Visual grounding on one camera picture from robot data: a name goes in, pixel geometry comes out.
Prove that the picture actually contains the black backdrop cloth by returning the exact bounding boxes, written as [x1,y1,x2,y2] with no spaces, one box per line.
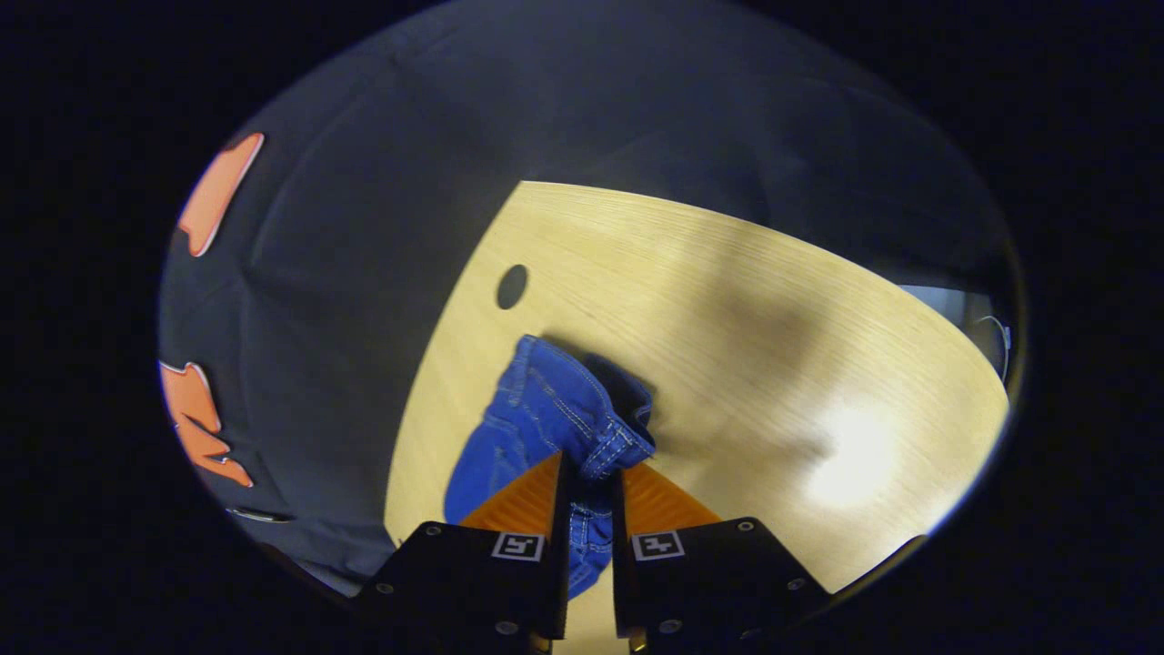
[159,0,1024,597]

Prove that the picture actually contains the blue denim jeans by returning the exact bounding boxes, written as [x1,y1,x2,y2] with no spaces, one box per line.
[444,334,657,601]

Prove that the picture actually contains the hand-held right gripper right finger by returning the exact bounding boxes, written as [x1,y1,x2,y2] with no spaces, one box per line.
[611,460,834,655]

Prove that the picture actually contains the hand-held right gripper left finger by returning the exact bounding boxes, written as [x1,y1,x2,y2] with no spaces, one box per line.
[353,449,573,655]

